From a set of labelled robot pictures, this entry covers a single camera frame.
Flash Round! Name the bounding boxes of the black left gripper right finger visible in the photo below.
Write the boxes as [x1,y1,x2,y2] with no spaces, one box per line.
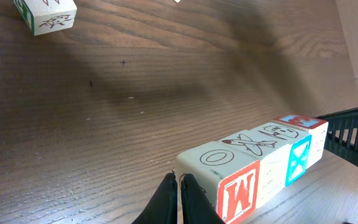
[180,174,224,224]

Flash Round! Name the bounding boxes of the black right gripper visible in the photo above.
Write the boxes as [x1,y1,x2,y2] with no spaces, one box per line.
[318,107,358,167]

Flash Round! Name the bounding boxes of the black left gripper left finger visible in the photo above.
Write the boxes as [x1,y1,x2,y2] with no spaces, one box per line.
[132,172,178,224]

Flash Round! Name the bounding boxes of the green sided wooden block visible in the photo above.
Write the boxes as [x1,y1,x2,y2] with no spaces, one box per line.
[272,113,329,169]

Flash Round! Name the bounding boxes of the red letter wooden block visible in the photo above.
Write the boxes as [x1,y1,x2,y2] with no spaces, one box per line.
[175,141,260,223]

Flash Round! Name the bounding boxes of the blue X wooden block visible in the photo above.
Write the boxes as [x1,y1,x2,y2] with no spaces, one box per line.
[251,122,312,187]

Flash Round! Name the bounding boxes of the yellow M wooden block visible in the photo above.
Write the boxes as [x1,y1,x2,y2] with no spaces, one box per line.
[219,130,291,208]

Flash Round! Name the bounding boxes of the wooden block green W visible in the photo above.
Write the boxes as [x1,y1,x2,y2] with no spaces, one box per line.
[14,0,77,36]

